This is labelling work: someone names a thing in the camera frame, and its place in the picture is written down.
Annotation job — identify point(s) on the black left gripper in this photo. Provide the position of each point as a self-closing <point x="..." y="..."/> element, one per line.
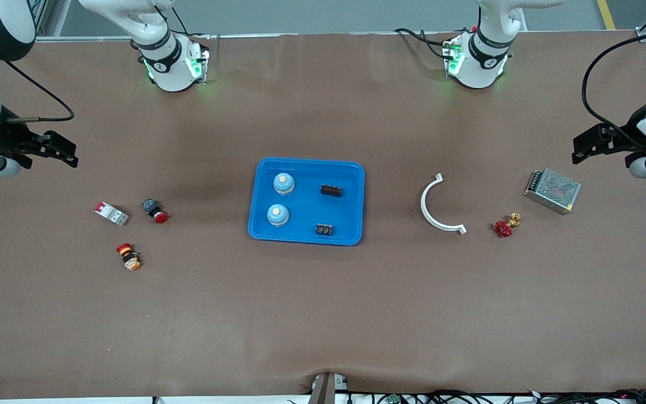
<point x="621" y="142"/>

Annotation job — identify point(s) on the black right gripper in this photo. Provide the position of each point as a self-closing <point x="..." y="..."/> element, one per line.
<point x="4" y="143"/>

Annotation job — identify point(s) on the light blue call bell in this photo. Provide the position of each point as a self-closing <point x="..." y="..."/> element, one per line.
<point x="277" y="215"/>
<point x="284" y="183"/>

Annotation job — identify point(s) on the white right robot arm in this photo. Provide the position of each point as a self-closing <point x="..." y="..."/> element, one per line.
<point x="169" y="67"/>

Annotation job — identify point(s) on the metal mesh power supply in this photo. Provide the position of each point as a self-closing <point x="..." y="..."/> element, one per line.
<point x="553" y="191"/>

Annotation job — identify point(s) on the white red circuit breaker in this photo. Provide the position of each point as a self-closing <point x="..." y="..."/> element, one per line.
<point x="111" y="214"/>

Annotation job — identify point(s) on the red emergency stop button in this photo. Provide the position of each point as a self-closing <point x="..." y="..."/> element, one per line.
<point x="153" y="210"/>

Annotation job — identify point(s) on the brass valve red handwheel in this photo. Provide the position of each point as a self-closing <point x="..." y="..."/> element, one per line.
<point x="503" y="229"/>

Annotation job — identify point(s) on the orange-collared red emergency button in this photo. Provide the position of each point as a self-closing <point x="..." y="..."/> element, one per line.
<point x="128" y="257"/>

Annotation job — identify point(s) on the white half-round pipe clamp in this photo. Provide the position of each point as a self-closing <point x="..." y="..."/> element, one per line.
<point x="423" y="203"/>

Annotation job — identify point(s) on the blue plastic tray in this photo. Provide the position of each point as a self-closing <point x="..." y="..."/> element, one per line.
<point x="306" y="202"/>

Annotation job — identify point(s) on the brown table cover mat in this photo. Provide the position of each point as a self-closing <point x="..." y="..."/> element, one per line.
<point x="323" y="308"/>

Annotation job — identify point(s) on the grey metal camera mount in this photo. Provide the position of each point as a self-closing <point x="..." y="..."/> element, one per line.
<point x="323" y="390"/>

